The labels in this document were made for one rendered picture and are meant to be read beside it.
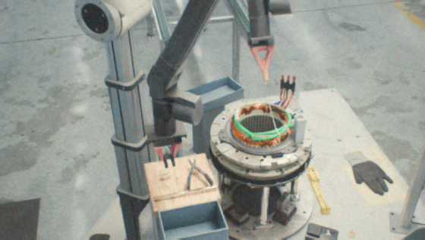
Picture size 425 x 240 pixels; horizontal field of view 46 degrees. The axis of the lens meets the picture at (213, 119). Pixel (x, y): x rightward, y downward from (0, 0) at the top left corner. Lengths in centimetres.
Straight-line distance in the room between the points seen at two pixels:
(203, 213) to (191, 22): 57
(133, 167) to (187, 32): 89
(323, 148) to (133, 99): 79
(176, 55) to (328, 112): 120
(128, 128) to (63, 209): 125
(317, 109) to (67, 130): 187
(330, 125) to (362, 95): 167
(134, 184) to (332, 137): 82
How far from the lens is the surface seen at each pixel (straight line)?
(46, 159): 331
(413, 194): 171
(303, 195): 180
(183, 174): 147
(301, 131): 152
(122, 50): 162
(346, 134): 212
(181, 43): 113
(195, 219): 143
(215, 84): 188
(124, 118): 177
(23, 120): 370
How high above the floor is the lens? 207
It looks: 37 degrees down
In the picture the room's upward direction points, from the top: 1 degrees counter-clockwise
